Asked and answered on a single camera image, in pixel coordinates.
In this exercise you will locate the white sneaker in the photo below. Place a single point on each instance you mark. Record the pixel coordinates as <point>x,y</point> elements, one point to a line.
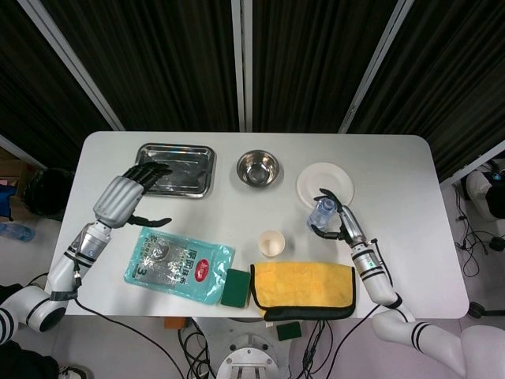
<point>73,372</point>

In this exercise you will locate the green scouring sponge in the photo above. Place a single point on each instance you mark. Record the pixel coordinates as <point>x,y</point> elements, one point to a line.
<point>289,331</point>
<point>235,287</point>

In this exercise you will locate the yellow cloth with black trim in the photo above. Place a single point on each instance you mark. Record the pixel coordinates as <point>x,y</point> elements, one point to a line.
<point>304,284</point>

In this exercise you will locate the teal cleaning cloth package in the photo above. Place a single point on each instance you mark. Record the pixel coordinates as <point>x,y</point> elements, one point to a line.
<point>173,264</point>

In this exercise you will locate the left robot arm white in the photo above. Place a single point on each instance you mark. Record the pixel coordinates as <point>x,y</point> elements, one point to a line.
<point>63,268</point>

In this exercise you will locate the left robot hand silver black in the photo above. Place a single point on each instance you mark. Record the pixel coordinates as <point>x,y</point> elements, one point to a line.
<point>116,199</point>

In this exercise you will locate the clear plastic water bottle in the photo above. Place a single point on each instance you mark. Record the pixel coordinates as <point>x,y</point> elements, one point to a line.
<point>321,214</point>

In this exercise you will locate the cardboard box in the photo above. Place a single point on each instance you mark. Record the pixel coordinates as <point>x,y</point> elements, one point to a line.
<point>16,169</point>

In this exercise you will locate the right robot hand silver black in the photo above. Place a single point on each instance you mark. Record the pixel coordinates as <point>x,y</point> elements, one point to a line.
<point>352,225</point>

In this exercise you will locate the stainless steel bowl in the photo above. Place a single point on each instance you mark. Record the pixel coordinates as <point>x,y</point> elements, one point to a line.
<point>258,167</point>

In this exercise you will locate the black fabric heap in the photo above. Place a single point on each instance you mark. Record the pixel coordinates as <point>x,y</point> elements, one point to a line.
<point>23,361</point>

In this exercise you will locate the orange box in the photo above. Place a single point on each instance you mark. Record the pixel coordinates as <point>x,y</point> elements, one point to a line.
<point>173,323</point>

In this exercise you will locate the rectangular stainless steel tray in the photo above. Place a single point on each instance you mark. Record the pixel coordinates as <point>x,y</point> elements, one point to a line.
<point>185,173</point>

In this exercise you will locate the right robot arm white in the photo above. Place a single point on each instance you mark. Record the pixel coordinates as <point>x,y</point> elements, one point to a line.
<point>375,276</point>

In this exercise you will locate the white round plate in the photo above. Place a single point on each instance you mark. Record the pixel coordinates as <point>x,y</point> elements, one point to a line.
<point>323,177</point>

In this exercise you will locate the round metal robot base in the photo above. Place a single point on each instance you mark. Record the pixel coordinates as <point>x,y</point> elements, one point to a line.
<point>252,355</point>

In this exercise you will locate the white partition post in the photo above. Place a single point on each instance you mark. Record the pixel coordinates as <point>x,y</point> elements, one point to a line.
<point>372,67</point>
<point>79,67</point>
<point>242,67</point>

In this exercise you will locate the black trash bag bin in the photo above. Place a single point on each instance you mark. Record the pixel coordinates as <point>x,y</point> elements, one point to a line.
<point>47,191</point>

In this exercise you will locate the white paper cup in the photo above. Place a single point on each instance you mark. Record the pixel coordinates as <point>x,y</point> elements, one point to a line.
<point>271,242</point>

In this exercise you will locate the blue tinted plastic bottle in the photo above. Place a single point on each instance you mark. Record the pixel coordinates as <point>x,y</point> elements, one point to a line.
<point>17,232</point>

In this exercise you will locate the white machine with black parts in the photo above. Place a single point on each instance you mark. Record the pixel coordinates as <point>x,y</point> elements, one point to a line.
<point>479,189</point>

